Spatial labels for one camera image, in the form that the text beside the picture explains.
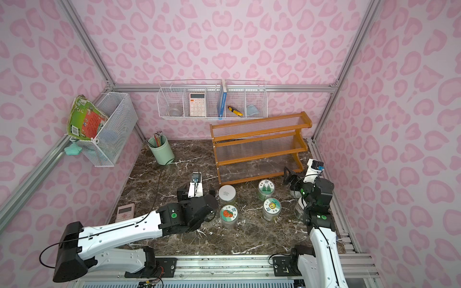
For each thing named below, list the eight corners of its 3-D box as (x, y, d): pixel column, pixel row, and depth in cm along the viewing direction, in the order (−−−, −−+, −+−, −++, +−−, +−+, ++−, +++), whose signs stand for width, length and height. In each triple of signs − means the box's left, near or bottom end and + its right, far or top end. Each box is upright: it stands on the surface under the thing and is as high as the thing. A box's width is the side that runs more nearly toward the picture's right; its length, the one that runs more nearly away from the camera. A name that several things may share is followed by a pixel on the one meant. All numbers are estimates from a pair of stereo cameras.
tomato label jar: (221, 228, 85) (219, 222, 78) (222, 212, 90) (220, 204, 83) (238, 228, 85) (237, 221, 78) (238, 212, 90) (237, 204, 83)
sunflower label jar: (263, 221, 87) (265, 214, 81) (261, 205, 92) (263, 197, 86) (279, 221, 87) (282, 214, 80) (276, 205, 92) (279, 197, 86)
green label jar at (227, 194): (219, 202, 93) (217, 193, 86) (223, 191, 97) (222, 182, 89) (233, 207, 91) (233, 199, 84) (237, 196, 95) (237, 187, 88)
